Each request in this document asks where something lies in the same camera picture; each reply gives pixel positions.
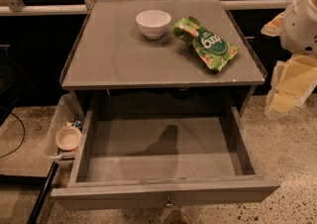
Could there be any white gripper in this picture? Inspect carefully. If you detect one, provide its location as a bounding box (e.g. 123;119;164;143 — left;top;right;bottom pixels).
261;0;317;116

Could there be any green rice chip bag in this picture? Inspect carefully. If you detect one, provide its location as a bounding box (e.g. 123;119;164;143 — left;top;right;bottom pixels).
172;17;239;71

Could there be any open grey top drawer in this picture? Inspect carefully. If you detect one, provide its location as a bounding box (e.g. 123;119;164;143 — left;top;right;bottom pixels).
52;91;279;210

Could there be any white ceramic bowl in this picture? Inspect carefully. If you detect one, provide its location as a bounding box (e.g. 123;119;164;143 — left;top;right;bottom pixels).
136;10;171;40

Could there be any grey wooden cabinet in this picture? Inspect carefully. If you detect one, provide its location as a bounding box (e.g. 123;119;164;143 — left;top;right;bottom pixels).
58;0;267;123

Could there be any blue item in bin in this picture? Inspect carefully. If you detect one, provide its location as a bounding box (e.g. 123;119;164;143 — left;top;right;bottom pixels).
71;118;82;128

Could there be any small beige bowl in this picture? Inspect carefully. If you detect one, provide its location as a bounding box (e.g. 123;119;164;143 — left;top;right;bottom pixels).
54;126;81;151

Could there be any clear plastic bin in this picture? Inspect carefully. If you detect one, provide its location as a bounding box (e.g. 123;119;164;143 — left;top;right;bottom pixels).
44;94;83;168

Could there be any metal drawer handle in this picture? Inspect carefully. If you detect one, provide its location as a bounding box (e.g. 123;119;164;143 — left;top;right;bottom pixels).
164;196;173;208

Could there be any black cable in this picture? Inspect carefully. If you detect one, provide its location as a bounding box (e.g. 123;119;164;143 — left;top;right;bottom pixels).
0;107;26;159

